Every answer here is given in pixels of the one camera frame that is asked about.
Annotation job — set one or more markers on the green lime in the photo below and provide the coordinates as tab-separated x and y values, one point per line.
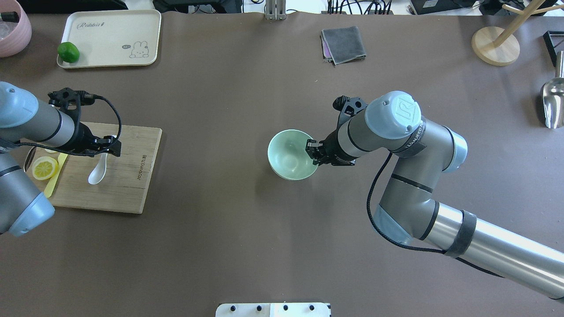
68	52

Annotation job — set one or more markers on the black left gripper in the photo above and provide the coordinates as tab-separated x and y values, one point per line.
83	135

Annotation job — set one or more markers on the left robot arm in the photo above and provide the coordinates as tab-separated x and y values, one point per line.
26	121

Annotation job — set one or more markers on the white ceramic spoon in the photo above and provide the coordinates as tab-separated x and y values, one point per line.
98	173

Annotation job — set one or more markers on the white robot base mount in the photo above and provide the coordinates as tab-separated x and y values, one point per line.
274	309

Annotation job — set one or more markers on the metal scoop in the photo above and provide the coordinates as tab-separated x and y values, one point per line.
553	96

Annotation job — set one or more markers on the bamboo cutting board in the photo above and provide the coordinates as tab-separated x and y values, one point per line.
127	178

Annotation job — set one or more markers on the pale green bowl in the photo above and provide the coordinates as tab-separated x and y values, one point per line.
287	155

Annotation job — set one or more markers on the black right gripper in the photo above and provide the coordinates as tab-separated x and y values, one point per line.
333	149

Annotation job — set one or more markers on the grey folded cloth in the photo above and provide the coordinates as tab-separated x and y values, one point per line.
342	45

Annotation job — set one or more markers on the wooden mug stand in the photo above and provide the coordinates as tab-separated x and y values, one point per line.
499	47

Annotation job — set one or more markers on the single lemon slice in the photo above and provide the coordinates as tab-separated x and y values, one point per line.
44	168

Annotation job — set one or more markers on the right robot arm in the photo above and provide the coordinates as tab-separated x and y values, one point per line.
481	196

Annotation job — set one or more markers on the cream rabbit tray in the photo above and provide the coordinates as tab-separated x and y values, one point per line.
113	38

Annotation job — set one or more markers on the pink bowl with ice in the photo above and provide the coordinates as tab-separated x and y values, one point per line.
15	36

